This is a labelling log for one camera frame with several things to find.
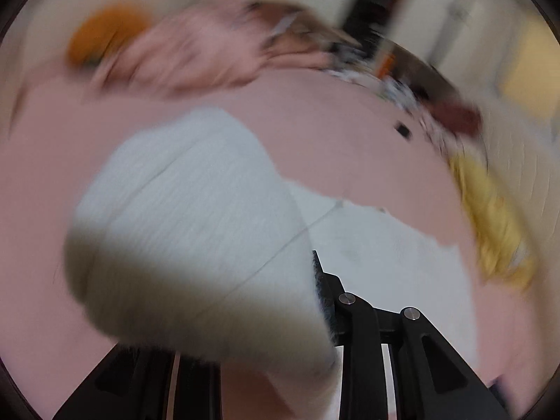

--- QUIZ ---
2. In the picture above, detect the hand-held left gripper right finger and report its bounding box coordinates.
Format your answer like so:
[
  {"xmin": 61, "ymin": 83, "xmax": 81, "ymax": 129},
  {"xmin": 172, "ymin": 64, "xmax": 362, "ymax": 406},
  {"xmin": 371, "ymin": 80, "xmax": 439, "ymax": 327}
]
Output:
[{"xmin": 311, "ymin": 249, "xmax": 512, "ymax": 420}]

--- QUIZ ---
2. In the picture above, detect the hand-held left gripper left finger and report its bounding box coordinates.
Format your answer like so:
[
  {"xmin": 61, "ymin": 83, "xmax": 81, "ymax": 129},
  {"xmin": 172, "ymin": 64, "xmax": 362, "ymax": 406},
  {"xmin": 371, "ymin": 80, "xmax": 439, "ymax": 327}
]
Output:
[{"xmin": 52, "ymin": 345, "xmax": 222, "ymax": 420}]

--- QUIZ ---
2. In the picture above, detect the white knit garment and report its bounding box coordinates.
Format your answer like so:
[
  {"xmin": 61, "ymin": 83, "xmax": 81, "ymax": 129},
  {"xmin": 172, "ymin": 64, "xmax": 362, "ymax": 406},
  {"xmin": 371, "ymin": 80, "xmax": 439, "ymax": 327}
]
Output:
[{"xmin": 65, "ymin": 106, "xmax": 480, "ymax": 420}]

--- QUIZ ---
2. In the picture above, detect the yellow cloth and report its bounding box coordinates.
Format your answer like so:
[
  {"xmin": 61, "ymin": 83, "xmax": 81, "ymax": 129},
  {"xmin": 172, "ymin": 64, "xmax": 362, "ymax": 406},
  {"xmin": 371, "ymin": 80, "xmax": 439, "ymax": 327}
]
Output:
[{"xmin": 448, "ymin": 151, "xmax": 539, "ymax": 292}]

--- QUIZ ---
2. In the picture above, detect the pink bed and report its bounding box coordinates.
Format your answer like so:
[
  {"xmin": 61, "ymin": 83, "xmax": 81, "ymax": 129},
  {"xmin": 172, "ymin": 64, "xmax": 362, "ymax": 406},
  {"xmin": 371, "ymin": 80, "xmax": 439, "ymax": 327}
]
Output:
[{"xmin": 0, "ymin": 65, "xmax": 526, "ymax": 420}]

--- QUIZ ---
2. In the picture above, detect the dark red cloth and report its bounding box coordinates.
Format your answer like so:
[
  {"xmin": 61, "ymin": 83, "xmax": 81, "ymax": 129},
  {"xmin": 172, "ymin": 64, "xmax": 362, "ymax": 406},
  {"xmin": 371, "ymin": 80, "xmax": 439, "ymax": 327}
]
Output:
[{"xmin": 431, "ymin": 100, "xmax": 482, "ymax": 136}]

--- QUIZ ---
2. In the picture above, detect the black and white printed cloth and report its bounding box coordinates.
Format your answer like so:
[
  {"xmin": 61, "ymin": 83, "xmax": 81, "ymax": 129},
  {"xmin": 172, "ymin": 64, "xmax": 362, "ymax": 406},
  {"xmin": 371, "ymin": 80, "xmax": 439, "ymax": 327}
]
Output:
[{"xmin": 324, "ymin": 48, "xmax": 456, "ymax": 149}]

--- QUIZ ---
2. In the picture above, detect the flat brown cardboard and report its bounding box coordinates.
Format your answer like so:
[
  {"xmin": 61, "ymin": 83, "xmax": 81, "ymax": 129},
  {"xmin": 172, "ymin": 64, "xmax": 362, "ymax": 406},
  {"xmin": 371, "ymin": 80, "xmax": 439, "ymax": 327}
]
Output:
[{"xmin": 245, "ymin": 0, "xmax": 364, "ymax": 49}]

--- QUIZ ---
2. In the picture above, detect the pink crumpled blanket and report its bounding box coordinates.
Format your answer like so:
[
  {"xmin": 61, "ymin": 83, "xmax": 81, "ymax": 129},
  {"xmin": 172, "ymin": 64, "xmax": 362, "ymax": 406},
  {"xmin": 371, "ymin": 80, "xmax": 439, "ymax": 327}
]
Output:
[{"xmin": 94, "ymin": 0, "xmax": 333, "ymax": 97}]

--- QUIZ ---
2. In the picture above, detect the orange plush toy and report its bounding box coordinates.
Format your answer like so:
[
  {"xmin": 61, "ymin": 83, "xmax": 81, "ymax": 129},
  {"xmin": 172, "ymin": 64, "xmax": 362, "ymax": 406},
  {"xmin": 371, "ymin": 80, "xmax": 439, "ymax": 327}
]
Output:
[{"xmin": 65, "ymin": 2, "xmax": 152, "ymax": 68}]

